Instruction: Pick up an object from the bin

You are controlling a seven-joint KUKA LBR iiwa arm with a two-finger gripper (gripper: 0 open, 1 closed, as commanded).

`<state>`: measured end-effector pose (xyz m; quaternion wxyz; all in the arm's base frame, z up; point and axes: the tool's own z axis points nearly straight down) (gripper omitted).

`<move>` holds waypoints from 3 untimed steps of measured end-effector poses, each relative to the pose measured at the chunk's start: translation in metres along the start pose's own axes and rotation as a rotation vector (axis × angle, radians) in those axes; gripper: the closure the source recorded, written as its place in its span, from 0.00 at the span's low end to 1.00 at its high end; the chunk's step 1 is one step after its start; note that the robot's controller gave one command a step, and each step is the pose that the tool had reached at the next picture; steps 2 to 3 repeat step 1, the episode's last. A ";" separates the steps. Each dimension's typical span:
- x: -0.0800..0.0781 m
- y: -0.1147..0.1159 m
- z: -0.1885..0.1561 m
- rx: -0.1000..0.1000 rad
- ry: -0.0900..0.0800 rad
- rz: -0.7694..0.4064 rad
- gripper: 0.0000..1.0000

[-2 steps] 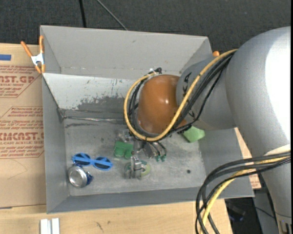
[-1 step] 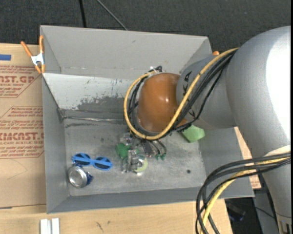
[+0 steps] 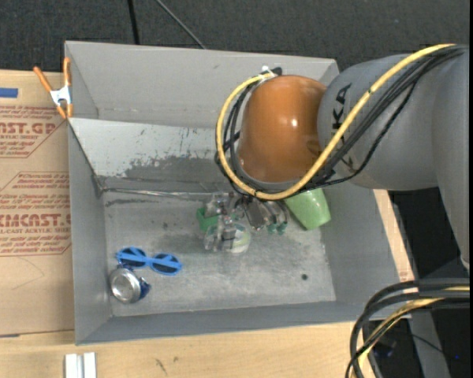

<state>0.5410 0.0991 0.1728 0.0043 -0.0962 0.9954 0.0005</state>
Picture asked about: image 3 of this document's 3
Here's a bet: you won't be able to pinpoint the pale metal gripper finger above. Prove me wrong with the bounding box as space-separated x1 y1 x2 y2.
203 216 240 253
205 194 236 217

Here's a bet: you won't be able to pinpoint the brown cardboard board, red print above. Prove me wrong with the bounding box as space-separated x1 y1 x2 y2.
0 68 76 339

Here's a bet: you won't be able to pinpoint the blue sunglasses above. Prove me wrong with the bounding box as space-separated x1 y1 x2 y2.
115 246 184 277

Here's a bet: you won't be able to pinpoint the green cup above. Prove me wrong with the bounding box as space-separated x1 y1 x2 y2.
284 187 333 232

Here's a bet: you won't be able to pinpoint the pale green and white ball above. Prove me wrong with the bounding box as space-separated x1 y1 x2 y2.
222 226 252 255

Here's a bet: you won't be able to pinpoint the silver and blue can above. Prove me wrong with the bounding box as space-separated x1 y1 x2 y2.
109 265 152 305

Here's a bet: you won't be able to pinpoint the grey metal bin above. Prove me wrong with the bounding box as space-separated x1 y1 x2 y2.
64 40 409 346

